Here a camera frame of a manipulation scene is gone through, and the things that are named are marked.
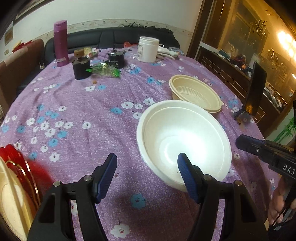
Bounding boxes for large red flower plate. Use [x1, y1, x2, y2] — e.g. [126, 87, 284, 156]
[0, 143, 56, 209]

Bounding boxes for small red gold-rimmed plate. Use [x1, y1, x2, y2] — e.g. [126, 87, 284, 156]
[4, 159, 42, 218]

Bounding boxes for white foam bowl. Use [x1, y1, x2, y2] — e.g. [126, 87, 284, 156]
[137, 100, 232, 192]

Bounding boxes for person's right hand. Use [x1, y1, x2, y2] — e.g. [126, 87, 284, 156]
[268, 177, 288, 225]

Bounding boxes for black phone on stand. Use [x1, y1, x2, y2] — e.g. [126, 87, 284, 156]
[234, 62, 267, 125]

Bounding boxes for purple floral tablecloth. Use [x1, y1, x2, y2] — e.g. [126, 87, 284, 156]
[0, 46, 280, 241]

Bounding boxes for wooden glass cabinet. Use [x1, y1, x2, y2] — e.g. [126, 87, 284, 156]
[187, 1, 295, 143]

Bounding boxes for white cloth gloves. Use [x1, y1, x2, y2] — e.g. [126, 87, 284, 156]
[157, 46, 179, 60]

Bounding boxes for black jar with lid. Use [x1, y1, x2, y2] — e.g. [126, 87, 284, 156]
[72, 58, 91, 80]

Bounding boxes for green snack wrapper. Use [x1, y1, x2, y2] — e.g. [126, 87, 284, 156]
[86, 63, 120, 78]

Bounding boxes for brown upholstered chair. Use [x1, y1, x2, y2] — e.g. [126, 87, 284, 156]
[1, 39, 44, 114]

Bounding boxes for white plastic jar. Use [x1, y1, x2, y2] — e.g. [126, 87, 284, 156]
[137, 36, 159, 63]

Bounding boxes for small black tin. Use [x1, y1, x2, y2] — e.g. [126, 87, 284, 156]
[108, 50, 125, 69]

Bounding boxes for purple thermos bottle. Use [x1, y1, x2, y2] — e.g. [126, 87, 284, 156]
[54, 20, 69, 67]

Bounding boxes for black leather sofa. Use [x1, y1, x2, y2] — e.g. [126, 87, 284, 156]
[16, 23, 180, 96]

